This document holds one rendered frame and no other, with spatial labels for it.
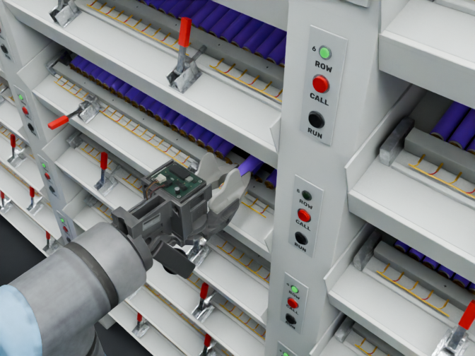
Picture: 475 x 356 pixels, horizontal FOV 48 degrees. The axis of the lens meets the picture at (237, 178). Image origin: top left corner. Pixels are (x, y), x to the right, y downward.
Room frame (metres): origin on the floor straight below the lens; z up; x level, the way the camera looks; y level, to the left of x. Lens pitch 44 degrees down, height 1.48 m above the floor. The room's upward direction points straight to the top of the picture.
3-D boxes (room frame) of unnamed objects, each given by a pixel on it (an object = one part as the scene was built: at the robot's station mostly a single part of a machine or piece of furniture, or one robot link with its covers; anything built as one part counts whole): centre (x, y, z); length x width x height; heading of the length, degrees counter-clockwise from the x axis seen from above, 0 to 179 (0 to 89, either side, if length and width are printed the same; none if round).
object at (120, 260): (0.38, 0.15, 0.98); 0.10 x 0.05 x 0.09; 48
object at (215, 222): (0.47, 0.04, 0.96); 0.09 x 0.05 x 0.02; 134
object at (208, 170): (0.54, 0.04, 0.98); 0.09 x 0.03 x 0.06; 142
